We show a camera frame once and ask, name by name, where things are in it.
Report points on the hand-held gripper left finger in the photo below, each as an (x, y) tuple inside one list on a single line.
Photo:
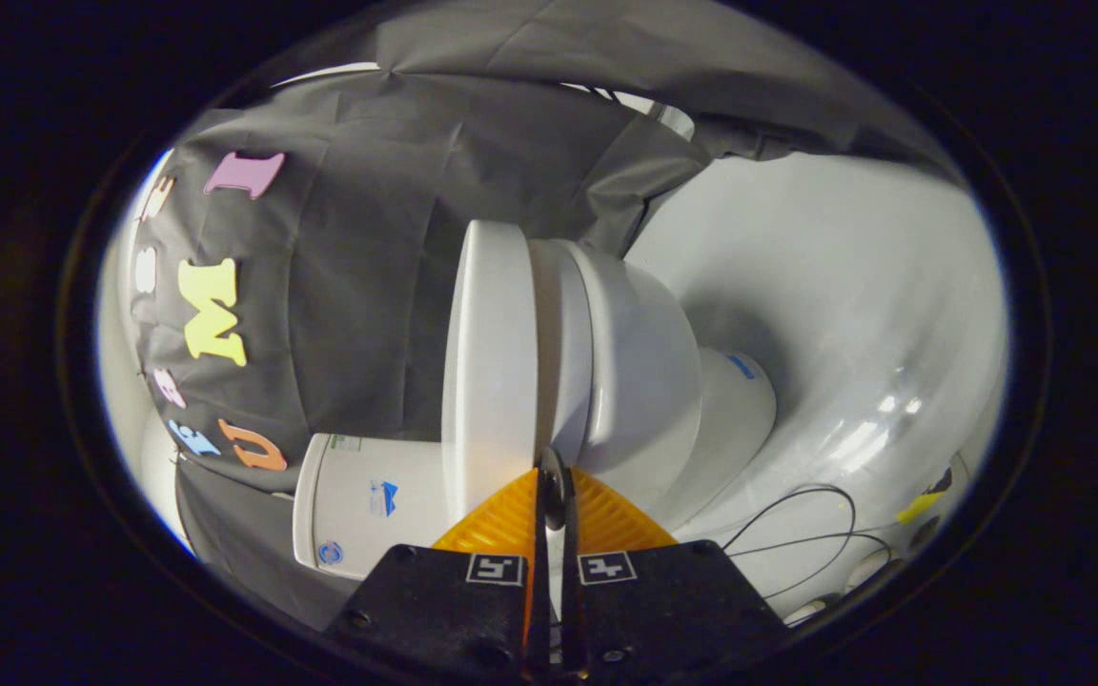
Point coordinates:
[(539, 581)]

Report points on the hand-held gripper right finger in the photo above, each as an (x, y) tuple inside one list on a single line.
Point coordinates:
[(570, 581)]

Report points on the black round lid tab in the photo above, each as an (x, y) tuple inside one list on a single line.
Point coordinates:
[(554, 486)]

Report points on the white toilet lid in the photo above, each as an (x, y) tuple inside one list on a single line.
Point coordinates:
[(492, 362)]

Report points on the black backdrop cloth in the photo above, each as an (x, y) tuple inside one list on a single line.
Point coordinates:
[(358, 286)]

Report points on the yellow tape piece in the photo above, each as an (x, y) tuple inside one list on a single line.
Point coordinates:
[(921, 507)]

